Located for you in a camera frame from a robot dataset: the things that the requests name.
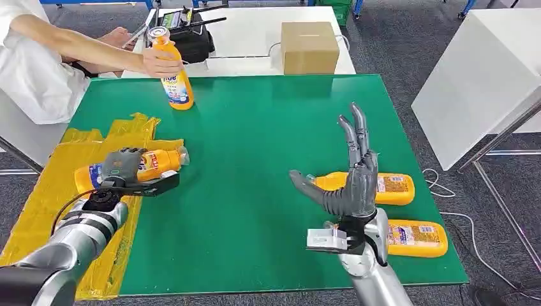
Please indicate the person's left hand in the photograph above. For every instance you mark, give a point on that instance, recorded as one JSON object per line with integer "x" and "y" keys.
{"x": 116, "y": 39}

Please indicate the person's right hand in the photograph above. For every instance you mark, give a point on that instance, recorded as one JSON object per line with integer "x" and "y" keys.
{"x": 158, "y": 63}

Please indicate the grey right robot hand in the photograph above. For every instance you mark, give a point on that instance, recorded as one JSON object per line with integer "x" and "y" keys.
{"x": 359, "y": 190}

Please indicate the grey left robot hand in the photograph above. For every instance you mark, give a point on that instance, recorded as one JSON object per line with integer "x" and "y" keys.
{"x": 122, "y": 164}

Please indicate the smartphone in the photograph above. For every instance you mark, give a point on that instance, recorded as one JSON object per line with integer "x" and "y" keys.
{"x": 135, "y": 36}

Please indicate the orange drink bottle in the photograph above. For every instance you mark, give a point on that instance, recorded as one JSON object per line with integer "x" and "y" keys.
{"x": 158, "y": 162}
{"x": 418, "y": 238}
{"x": 393, "y": 188}
{"x": 179, "y": 91}

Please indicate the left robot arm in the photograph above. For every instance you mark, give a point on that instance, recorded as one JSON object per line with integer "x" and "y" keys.
{"x": 80, "y": 240}

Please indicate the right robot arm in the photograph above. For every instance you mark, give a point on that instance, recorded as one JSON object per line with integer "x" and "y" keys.
{"x": 372, "y": 283}

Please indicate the black case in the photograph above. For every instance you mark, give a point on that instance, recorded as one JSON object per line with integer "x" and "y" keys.
{"x": 194, "y": 44}

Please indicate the black remote controller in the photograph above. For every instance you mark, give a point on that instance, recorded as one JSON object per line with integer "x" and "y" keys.
{"x": 171, "y": 19}

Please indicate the yellow plastic sheet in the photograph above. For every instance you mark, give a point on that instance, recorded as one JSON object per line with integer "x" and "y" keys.
{"x": 38, "y": 198}

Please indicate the person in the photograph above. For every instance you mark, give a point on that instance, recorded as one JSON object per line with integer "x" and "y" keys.
{"x": 29, "y": 72}

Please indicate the white bench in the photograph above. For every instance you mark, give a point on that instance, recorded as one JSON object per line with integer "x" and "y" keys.
{"x": 25, "y": 139}

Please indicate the green table mat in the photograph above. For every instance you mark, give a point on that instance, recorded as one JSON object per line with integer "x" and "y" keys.
{"x": 253, "y": 169}

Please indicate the brown cardboard box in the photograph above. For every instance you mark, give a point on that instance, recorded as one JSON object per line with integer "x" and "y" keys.
{"x": 310, "y": 48}

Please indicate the white table with steel legs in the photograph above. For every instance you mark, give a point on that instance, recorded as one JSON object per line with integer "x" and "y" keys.
{"x": 477, "y": 84}

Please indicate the green plastic crate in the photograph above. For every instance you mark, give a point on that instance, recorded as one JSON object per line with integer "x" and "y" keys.
{"x": 340, "y": 12}

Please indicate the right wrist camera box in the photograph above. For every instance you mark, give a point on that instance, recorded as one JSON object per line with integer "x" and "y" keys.
{"x": 325, "y": 240}

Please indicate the blue metal frame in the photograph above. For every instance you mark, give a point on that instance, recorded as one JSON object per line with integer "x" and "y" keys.
{"x": 358, "y": 6}

